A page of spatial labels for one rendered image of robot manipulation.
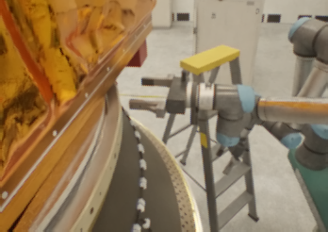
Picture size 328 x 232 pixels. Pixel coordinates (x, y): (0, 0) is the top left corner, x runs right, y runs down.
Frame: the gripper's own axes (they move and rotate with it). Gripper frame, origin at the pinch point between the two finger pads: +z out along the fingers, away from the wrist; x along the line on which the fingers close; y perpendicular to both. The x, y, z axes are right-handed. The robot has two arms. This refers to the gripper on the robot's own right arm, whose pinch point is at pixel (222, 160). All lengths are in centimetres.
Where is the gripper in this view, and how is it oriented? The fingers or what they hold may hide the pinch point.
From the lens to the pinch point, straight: 122.9
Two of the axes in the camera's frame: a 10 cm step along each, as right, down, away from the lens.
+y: 9.3, 3.1, 2.0
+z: -3.6, 8.5, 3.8
